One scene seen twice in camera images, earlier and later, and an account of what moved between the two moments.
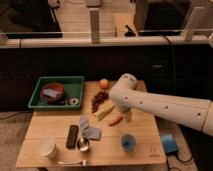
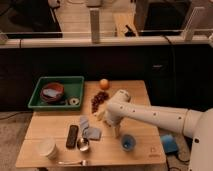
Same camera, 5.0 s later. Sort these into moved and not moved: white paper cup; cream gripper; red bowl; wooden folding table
Moved: cream gripper
Not moved: white paper cup; red bowl; wooden folding table
